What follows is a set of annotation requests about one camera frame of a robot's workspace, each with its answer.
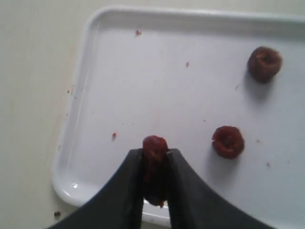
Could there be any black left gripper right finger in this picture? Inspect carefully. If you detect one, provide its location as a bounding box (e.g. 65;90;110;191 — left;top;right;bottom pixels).
167;149;260;229

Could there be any red date fruit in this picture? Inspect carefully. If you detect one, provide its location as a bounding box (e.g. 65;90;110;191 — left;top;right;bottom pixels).
212;125;245;159
247;46;283;83
142;135;169;208

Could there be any white plastic tray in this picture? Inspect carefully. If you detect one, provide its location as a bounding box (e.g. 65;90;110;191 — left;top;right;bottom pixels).
52;7;305;229

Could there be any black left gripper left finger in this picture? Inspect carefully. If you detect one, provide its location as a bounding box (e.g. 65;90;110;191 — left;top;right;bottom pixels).
52;149;143;229

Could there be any red date fruit top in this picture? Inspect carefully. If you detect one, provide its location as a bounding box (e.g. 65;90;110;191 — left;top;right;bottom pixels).
142;135;169;208

